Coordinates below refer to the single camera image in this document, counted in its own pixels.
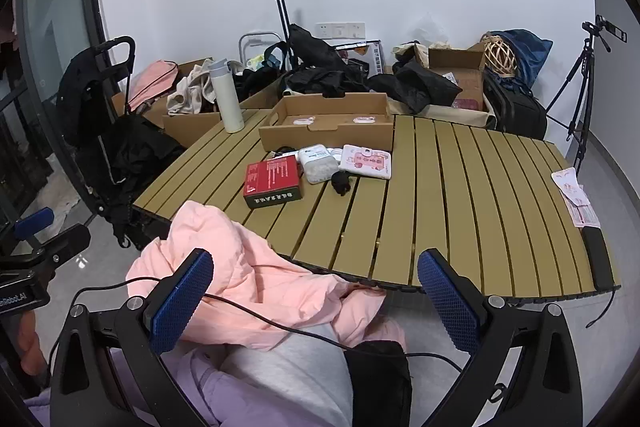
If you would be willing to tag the glass door dark frame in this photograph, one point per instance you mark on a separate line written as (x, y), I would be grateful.
(50, 7)

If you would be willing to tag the brown cardboard tray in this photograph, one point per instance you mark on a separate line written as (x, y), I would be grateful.
(325, 139)

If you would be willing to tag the white plastic bottle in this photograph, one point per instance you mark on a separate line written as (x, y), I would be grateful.
(322, 172)

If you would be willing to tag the beige canvas bag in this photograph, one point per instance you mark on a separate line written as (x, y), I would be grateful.
(450, 117)

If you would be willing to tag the purple hoodie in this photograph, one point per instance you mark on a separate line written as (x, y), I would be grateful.
(200, 397)

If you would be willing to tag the pink backpack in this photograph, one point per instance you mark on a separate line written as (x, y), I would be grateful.
(155, 79)

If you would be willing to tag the black tripod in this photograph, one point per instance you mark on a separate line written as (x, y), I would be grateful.
(582, 97)

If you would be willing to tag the person's left hand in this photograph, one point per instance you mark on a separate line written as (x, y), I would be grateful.
(30, 342)

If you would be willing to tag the black clothes pile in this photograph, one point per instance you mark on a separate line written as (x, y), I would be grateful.
(415, 87)

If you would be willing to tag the beige clothes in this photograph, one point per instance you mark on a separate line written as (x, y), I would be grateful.
(192, 92)

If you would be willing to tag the white wall socket panel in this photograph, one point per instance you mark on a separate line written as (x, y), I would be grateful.
(340, 30)

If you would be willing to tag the pink printed paper packets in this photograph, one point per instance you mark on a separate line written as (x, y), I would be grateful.
(575, 199)

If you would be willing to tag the black folding trolley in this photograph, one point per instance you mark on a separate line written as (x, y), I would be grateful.
(125, 167)

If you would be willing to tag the blue bag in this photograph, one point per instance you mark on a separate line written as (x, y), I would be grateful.
(527, 52)

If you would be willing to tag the black suitcase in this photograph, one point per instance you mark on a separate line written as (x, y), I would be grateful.
(520, 109)

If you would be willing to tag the white pink printed pouch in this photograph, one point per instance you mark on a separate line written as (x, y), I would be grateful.
(365, 163)

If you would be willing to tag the black jacket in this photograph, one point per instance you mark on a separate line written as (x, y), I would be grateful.
(315, 57)

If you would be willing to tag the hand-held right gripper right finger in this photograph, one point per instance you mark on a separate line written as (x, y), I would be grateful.
(450, 302)

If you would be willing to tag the red box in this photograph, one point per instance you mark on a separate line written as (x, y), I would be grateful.
(272, 177)

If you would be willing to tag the large brown cardboard box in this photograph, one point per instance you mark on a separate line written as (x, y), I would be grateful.
(192, 127)

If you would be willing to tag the white printed box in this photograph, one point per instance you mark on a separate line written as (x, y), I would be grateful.
(367, 52)

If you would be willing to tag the pink quilted jacket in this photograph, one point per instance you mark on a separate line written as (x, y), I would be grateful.
(240, 257)

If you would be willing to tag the metal tube frame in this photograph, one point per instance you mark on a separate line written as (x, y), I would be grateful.
(247, 39)

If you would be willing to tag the yellow green cloth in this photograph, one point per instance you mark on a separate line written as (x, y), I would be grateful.
(256, 61)

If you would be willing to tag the white thermos bottle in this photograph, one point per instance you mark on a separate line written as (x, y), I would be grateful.
(227, 97)

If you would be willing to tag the black flat device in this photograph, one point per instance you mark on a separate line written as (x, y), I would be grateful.
(598, 257)

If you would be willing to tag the black hair scrunchie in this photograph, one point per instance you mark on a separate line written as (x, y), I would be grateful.
(342, 183)

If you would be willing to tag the black pouch bag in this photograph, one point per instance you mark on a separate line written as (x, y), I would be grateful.
(377, 382)

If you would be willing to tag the white silver box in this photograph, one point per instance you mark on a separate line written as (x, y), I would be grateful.
(314, 153)

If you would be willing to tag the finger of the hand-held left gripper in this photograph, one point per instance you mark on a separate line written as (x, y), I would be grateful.
(34, 219)
(67, 243)

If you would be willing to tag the grey pants leg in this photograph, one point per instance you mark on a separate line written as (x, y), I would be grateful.
(290, 382)

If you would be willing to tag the small brown cardboard box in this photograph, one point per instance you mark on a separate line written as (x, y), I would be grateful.
(457, 59)

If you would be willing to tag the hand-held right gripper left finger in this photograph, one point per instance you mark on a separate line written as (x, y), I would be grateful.
(181, 302)

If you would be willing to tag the wicker ball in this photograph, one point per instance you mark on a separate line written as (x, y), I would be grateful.
(497, 54)

